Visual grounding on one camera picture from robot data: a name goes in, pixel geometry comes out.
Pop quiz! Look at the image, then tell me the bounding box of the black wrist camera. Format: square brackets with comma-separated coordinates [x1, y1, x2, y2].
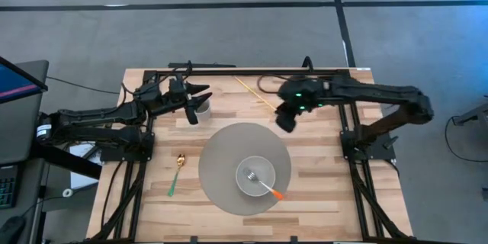
[169, 77, 188, 95]
[293, 77, 325, 92]

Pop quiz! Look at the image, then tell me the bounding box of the black keyboard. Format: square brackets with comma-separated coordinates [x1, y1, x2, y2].
[0, 165, 20, 210]

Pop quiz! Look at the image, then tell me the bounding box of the white round bowl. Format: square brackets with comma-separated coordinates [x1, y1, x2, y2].
[235, 155, 277, 198]

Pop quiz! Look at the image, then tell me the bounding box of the gold spoon with green handle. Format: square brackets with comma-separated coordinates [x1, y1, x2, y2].
[167, 153, 187, 198]

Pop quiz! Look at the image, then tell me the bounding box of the silver fork with orange handle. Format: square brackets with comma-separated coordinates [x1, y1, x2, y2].
[243, 168, 285, 201]

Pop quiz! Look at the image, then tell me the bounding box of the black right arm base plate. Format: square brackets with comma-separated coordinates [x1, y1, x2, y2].
[339, 129, 398, 162]

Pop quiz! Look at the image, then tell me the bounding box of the thin yellow stick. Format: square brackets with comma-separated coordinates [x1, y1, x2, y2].
[233, 75, 278, 111]

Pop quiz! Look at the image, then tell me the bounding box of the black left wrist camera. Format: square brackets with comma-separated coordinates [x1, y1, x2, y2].
[169, 77, 188, 95]

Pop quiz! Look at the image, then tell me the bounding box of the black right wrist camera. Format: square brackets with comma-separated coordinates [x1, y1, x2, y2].
[293, 77, 325, 92]

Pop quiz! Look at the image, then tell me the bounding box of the black thin desk cable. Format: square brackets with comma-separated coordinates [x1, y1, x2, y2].
[46, 75, 121, 95]

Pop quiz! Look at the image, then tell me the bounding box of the grey round placemat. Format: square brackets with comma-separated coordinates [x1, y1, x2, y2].
[197, 122, 293, 217]

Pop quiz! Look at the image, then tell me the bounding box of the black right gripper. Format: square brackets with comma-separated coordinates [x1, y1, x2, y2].
[275, 79, 331, 133]

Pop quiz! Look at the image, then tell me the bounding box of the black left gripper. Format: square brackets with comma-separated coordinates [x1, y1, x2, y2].
[150, 82, 214, 126]

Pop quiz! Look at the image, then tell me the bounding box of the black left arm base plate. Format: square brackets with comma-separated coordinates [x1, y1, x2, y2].
[99, 131, 156, 163]

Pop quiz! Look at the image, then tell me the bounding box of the white ribbed cup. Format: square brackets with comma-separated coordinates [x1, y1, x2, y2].
[194, 98, 212, 123]

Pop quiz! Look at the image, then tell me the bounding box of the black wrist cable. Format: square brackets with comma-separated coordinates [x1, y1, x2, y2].
[256, 74, 291, 95]
[121, 59, 194, 96]

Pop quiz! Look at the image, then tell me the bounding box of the black table frame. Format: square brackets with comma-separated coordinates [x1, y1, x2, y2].
[89, 66, 415, 244]

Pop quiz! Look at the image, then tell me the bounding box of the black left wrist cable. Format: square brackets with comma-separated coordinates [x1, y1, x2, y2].
[121, 59, 194, 96]

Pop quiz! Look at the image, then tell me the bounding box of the desk monitor with blue screen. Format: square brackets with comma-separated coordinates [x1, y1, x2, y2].
[0, 56, 50, 104]

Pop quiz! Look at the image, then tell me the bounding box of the black floor cable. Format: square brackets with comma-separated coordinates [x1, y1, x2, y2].
[444, 115, 488, 163]

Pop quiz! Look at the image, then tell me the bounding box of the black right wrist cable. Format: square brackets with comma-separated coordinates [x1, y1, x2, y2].
[256, 74, 291, 95]

